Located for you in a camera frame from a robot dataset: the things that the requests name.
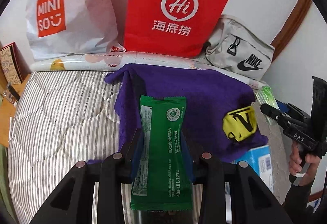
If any green snack packet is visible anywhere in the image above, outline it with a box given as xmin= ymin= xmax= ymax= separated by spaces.
xmin=130 ymin=96 xmax=193 ymax=211

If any person's right hand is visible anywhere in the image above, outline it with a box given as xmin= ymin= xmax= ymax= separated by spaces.
xmin=289 ymin=141 xmax=321 ymax=186

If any blue white paper box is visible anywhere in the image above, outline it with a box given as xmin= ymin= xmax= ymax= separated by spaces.
xmin=232 ymin=145 xmax=273 ymax=192

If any light green tissue pack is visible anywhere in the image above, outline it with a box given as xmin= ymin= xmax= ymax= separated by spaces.
xmin=254 ymin=86 xmax=279 ymax=109

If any purple towel cloth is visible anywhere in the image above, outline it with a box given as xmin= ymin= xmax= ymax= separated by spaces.
xmin=104 ymin=64 xmax=268 ymax=162

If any rolled white patterned mat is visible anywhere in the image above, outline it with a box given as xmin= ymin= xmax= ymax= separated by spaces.
xmin=30 ymin=51 xmax=267 ymax=90

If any grey Nike pouch bag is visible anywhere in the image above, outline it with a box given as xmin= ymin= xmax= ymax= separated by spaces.
xmin=205 ymin=15 xmax=275 ymax=81

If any wooden headboard furniture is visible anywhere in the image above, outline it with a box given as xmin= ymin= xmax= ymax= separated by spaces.
xmin=0 ymin=74 xmax=30 ymax=148

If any brown patterned gift box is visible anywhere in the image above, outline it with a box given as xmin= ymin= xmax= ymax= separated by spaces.
xmin=1 ymin=43 xmax=23 ymax=84

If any red paper shopping bag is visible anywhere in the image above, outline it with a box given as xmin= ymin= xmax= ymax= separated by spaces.
xmin=124 ymin=0 xmax=228 ymax=58

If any white Miniso plastic bag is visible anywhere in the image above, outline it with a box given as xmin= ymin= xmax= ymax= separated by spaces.
xmin=26 ymin=0 xmax=124 ymax=61

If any yellow black folded strap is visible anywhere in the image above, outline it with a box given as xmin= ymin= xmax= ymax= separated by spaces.
xmin=222 ymin=105 xmax=258 ymax=143

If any brown wooden door frame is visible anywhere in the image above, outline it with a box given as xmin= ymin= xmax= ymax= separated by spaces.
xmin=271 ymin=0 xmax=312 ymax=61

